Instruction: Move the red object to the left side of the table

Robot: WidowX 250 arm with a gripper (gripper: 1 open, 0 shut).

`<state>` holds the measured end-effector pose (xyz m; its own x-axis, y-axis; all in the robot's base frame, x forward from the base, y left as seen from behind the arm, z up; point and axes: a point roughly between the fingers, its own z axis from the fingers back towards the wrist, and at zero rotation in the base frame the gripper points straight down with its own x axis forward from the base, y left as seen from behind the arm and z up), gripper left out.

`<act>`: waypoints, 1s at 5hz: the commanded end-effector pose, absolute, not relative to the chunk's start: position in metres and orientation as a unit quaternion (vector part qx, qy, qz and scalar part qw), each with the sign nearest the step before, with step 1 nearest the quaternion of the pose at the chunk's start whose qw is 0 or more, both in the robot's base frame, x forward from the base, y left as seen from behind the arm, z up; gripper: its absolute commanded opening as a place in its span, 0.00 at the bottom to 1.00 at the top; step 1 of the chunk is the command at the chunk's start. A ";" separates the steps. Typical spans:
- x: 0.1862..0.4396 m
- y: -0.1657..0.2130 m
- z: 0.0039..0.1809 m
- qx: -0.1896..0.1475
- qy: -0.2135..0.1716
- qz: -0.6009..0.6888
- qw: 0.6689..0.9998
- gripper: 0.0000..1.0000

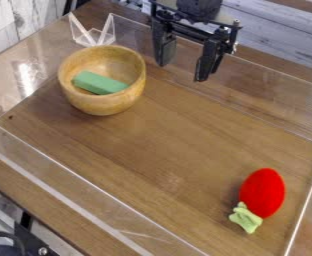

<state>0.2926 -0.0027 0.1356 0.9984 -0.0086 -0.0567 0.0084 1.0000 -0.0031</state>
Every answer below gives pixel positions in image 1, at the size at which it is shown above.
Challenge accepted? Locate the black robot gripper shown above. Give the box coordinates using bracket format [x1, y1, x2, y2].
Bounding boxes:
[149, 0, 242, 82]

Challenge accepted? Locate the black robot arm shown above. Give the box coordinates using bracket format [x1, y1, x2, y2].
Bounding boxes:
[149, 0, 242, 82]

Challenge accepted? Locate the red plush radish toy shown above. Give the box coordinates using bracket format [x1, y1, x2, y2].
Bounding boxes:
[229, 168, 286, 234]

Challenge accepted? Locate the green rectangular block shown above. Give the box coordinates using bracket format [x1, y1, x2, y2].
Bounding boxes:
[72, 71, 130, 95]

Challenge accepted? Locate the wooden bowl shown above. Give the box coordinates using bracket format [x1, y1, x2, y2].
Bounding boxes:
[58, 45, 147, 116]

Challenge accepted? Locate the clear acrylic corner bracket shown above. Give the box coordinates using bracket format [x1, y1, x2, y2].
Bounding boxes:
[68, 13, 116, 47]

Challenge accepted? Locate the black metal clamp stand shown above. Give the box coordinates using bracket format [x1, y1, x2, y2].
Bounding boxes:
[15, 212, 60, 256]

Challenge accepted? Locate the black cable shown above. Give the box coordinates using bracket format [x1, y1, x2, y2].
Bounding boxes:
[0, 230, 27, 256]

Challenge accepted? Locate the clear acrylic table barrier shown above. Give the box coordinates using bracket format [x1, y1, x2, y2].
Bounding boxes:
[0, 21, 312, 256]

